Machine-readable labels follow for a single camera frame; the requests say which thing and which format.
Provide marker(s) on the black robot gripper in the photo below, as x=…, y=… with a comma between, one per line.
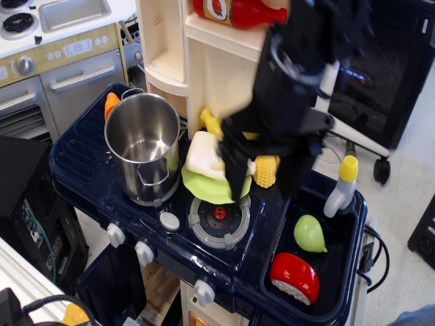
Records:
x=279, y=119

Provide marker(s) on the red and white sushi toy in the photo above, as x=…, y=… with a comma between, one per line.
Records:
x=295, y=277

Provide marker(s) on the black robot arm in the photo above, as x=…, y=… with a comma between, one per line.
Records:
x=339, y=28

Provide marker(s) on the stainless steel pot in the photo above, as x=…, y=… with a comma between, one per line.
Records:
x=142, y=134

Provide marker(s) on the yellow toy corn cob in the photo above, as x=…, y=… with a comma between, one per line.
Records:
x=266, y=171

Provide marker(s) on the green toy plate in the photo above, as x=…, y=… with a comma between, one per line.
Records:
x=207, y=189

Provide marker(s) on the white toy milk jug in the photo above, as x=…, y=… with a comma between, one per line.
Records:
x=202, y=157

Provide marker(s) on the yellow toy banana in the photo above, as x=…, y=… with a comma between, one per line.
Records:
x=213, y=125

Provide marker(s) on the green toy pear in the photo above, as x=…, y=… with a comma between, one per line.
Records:
x=309, y=235

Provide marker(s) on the grey and yellow toy faucet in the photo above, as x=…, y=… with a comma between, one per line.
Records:
x=341, y=196

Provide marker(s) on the navy blue toy kitchen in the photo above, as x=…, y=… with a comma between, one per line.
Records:
x=224, y=251

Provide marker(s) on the cream toy shelf tower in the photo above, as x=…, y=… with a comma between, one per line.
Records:
x=197, y=63

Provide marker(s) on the red toy ketchup bottle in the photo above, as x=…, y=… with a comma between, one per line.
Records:
x=239, y=14

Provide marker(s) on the orange toy carrot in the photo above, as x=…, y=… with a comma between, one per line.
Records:
x=111, y=101

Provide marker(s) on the wooden toy stove oven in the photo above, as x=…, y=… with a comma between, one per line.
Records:
x=56, y=56

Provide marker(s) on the black computer case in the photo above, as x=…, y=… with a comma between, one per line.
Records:
x=35, y=220

